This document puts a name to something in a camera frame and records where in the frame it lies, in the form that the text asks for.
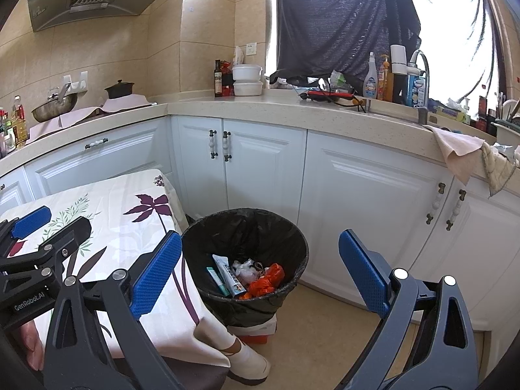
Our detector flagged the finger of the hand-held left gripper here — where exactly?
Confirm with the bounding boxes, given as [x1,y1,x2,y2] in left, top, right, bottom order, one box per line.
[36,216,92,261]
[0,206,52,254]

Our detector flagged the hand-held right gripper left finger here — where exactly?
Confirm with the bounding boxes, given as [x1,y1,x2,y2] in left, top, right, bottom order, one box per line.
[43,230,185,390]

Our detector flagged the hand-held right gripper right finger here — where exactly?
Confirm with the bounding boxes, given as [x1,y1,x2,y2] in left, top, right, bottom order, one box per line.
[337,228,488,390]

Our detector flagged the small teal tube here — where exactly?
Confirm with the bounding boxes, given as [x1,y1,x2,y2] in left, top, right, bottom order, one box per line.
[206,267,225,296]

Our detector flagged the white blue toothpaste tube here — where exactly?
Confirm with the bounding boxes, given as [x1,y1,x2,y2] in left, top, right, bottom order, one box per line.
[212,254,247,297]

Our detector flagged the clear plastic bag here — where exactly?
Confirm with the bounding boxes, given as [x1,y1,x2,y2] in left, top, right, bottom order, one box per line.
[232,260,265,285]

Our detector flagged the orange plastic bag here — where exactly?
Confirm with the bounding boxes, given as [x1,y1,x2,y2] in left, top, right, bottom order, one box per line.
[246,263,285,299]

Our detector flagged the bin with black liner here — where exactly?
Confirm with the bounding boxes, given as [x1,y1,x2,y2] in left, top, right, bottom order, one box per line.
[181,208,309,328]

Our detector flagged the person's left hand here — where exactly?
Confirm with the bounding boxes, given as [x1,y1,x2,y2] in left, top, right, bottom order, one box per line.
[19,320,46,371]

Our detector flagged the floral tablecloth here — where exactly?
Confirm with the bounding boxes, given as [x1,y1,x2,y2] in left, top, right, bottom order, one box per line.
[0,168,232,370]

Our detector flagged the white kitchen cabinets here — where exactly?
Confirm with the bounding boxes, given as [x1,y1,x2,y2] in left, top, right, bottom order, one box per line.
[0,114,520,374]

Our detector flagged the group of condiment bottles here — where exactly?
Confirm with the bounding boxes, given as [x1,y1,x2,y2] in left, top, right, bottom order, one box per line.
[0,95,28,159]

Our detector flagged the orange white box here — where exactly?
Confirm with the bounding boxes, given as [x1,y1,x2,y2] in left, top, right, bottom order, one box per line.
[227,313,279,344]

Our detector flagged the steel wok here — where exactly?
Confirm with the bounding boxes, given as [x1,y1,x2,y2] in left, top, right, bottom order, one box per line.
[32,83,78,123]

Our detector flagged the beige stove cover cloth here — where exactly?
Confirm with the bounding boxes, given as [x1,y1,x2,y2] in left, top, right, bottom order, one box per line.
[28,94,157,139]

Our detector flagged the white shoe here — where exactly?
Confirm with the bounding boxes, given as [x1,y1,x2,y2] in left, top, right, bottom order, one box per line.
[221,333,271,384]

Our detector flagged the black cooking pot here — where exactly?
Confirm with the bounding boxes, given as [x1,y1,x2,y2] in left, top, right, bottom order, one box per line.
[104,80,135,100]

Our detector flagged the pink towel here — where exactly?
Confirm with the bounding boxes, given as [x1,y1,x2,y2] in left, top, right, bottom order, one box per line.
[422,125,486,185]

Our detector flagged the beige dish cloth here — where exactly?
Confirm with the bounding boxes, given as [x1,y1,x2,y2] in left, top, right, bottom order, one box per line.
[479,142,516,196]

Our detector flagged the beige kitchen countertop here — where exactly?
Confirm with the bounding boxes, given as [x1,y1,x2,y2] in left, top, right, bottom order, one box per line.
[0,89,520,179]

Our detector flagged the red black hand tool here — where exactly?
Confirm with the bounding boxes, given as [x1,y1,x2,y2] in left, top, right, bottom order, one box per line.
[300,90,368,108]

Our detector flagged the blue white carton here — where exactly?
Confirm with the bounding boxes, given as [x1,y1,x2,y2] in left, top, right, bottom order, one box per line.
[407,75,427,108]

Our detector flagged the white spray bottle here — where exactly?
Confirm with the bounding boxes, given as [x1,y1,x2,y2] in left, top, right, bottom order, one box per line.
[363,52,376,99]

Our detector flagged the orange soap bottle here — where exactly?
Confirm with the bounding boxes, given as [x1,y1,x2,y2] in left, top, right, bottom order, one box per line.
[378,54,391,101]

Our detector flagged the utensil holder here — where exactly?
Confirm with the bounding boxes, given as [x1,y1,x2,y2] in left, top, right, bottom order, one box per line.
[491,93,520,147]

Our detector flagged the white lidded container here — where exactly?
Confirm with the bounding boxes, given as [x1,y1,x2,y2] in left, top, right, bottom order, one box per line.
[232,64,263,82]
[233,80,264,97]

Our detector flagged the white water filter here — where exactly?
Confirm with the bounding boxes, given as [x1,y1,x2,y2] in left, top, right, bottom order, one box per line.
[390,45,409,76]

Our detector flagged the steel faucet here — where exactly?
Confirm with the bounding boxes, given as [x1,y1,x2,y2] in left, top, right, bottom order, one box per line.
[408,50,430,123]

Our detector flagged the grey range hood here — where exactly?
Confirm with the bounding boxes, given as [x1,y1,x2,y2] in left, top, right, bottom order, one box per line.
[28,0,173,32]

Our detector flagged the dark curtain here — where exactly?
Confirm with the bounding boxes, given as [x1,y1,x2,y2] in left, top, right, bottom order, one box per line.
[270,0,422,90]

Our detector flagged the white wall hook rack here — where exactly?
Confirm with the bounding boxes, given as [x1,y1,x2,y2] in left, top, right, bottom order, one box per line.
[63,71,88,90]

